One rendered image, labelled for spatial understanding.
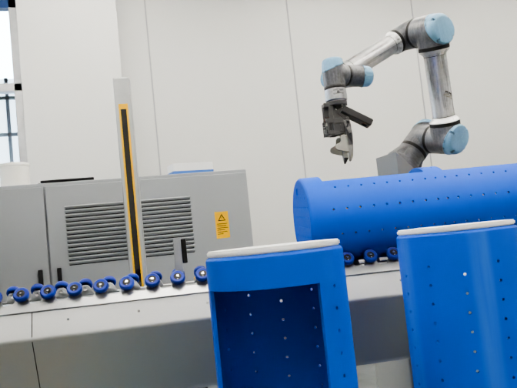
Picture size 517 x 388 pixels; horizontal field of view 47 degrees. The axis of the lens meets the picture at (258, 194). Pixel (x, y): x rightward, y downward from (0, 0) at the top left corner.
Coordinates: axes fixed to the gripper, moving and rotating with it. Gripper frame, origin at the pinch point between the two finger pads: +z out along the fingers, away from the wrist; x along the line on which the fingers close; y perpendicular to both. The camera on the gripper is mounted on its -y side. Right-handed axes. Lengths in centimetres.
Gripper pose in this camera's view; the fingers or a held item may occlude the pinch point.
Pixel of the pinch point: (349, 158)
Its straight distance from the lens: 207.0
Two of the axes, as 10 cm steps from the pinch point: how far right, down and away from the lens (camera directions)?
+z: 1.0, 9.9, -0.8
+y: -9.9, 0.9, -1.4
